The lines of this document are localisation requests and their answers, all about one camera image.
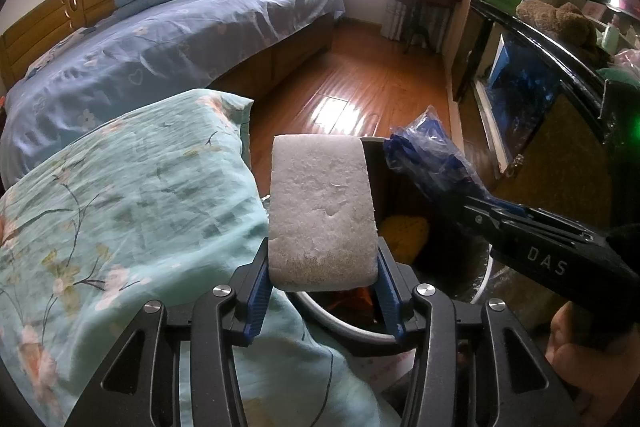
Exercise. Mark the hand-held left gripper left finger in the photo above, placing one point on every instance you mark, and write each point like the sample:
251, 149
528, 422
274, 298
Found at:
256, 307

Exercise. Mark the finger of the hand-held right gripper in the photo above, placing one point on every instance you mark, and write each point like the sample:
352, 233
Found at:
510, 210
500, 229

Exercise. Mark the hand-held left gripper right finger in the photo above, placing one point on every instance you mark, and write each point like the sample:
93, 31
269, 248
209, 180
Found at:
389, 307

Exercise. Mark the round metal trash can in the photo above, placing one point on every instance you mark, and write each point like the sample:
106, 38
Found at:
440, 247

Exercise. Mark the white foam block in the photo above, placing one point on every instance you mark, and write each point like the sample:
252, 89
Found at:
320, 207

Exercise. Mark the person's right hand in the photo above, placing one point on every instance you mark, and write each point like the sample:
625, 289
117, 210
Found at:
600, 372

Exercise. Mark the black glass cabinet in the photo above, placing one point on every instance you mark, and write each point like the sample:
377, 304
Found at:
530, 87

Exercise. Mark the teal floral blanket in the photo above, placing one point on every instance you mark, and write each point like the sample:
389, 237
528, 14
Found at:
125, 207

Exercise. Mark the brown teddy bear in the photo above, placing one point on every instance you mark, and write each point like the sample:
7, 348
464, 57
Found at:
560, 19

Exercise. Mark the pale green bottle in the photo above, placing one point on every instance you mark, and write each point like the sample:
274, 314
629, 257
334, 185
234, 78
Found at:
610, 38

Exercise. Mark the coat rack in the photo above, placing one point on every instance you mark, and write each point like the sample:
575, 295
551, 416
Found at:
417, 27

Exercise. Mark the bed with blue sheet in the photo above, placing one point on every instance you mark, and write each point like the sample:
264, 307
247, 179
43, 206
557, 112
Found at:
175, 47

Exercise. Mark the wooden headboard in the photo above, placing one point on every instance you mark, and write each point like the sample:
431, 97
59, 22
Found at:
50, 22

